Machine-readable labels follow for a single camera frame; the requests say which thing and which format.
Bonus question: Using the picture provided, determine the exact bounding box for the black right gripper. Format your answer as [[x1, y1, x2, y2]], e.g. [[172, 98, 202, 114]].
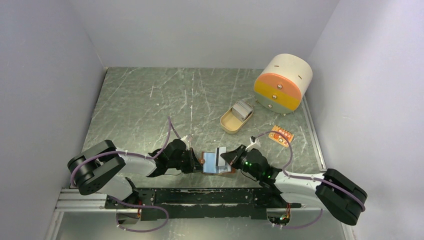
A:
[[220, 144, 262, 181]]

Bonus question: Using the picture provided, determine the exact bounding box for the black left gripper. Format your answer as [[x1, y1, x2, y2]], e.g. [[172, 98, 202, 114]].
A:
[[168, 147, 205, 174]]

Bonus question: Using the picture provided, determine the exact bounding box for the brown leather card holder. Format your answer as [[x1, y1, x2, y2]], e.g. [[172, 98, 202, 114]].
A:
[[200, 146, 236, 175]]

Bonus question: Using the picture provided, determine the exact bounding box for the grey credit card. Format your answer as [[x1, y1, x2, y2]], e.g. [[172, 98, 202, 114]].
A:
[[215, 146, 228, 167]]

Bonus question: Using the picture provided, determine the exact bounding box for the beige plastic tray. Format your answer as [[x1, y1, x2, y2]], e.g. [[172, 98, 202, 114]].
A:
[[220, 106, 254, 135]]

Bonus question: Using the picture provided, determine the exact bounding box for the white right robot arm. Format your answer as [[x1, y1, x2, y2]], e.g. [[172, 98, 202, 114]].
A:
[[219, 145, 368, 226]]

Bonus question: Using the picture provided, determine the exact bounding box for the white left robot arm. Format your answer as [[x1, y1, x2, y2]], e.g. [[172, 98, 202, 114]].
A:
[[67, 139, 203, 208]]

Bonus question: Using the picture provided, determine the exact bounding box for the orange patterned card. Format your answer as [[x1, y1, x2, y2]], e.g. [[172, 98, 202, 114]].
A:
[[268, 125, 294, 148]]

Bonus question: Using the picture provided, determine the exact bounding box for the stack of grey cards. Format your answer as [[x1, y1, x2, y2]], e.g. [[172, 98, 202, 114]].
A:
[[231, 100, 254, 122]]

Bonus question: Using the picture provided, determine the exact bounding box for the round pastel drawer box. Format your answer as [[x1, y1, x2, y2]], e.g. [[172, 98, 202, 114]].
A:
[[253, 53, 313, 115]]

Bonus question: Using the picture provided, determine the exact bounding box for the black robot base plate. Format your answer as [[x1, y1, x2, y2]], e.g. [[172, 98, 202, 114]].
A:
[[124, 187, 289, 221]]

